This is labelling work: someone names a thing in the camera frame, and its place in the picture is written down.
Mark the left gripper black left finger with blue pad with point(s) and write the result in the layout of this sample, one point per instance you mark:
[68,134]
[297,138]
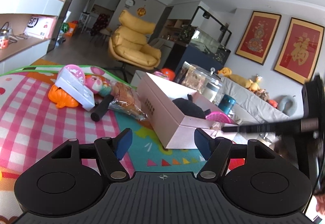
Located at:
[110,151]

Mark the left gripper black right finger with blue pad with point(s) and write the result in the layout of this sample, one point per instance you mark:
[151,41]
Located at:
[216,152]

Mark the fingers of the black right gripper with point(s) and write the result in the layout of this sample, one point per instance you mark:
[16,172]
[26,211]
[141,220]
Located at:
[287,127]

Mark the packaged bread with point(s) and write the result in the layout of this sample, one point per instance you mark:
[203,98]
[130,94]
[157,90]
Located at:
[126,100]

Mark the grey neck pillow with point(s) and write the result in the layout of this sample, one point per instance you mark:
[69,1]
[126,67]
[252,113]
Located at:
[288,105]

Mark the pink plastic bowl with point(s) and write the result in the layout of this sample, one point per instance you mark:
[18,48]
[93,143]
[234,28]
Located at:
[218,117]

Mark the black cylinder roller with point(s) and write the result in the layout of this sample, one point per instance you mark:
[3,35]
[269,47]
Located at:
[102,108]

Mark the teal thermos bottle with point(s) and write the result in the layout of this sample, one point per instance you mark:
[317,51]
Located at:
[226,104]

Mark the black plush toy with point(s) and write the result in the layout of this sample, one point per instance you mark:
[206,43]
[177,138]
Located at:
[189,108]

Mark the grey sofa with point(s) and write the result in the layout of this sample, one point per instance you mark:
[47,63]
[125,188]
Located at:
[249,108]

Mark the pink cardboard storage box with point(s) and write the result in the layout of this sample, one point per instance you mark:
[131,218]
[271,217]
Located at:
[174,129]

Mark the glass jar with lid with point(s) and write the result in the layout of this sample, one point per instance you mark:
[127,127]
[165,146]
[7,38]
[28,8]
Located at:
[207,82]

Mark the red framed calligraphy picture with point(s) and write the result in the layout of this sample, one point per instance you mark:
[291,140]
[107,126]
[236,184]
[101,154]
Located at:
[300,50]

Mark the white toy box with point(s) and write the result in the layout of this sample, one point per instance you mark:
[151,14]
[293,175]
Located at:
[71,79]

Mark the orange plastic toy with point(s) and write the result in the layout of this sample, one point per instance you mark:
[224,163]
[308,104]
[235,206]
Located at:
[61,98]

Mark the yellow duck plush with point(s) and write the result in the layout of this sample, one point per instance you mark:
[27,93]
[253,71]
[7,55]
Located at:
[227,72]

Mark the colourful play mat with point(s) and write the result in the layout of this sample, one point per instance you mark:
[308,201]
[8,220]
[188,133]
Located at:
[32,126]

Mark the orange round toy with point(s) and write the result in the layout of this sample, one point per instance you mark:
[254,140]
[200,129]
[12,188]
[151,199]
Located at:
[170,74]

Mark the red framed gourd picture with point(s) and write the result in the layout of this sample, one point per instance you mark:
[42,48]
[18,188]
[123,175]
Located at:
[258,36]

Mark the fish tank on cabinet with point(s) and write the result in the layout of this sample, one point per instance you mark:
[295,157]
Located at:
[208,35]

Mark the yellow lounge chair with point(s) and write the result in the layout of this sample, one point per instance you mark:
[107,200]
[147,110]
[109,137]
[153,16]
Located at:
[128,44]

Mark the white SF express box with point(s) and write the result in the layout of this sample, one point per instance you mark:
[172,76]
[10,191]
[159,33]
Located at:
[40,27]

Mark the wall clock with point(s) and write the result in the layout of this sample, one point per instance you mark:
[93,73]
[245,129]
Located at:
[129,3]

